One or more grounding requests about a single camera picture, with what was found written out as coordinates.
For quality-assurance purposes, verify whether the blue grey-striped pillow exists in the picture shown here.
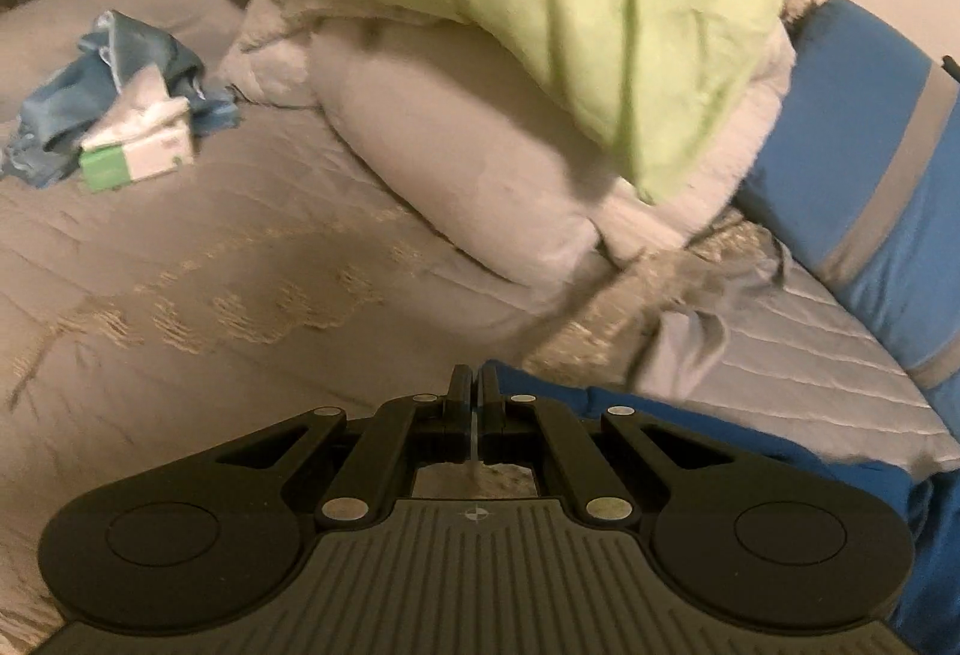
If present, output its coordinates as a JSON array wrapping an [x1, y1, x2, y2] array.
[[735, 0, 960, 431]]

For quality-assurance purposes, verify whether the green white tissue pack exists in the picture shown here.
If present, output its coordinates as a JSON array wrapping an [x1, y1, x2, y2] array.
[[79, 65, 197, 195]]

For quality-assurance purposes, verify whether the beige lace bed cover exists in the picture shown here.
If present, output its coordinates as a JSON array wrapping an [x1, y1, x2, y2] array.
[[0, 0, 653, 633]]

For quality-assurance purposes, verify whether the light blue satin cloth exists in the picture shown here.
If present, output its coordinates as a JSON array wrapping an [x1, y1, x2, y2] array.
[[0, 10, 241, 187]]

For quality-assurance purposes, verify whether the navy blue t-shirt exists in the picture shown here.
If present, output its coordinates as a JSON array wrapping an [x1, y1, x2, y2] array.
[[480, 358, 960, 655]]

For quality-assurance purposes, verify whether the grey satin cloth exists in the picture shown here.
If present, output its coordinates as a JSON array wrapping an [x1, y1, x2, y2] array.
[[637, 235, 788, 401]]

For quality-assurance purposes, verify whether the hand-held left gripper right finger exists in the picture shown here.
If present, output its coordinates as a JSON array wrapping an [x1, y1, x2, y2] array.
[[478, 364, 751, 528]]

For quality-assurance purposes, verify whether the white quilted comforter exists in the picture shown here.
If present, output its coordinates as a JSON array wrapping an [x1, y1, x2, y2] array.
[[221, 0, 848, 288]]

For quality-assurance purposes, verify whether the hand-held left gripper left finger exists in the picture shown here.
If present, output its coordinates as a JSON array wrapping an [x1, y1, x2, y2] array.
[[214, 364, 476, 528]]

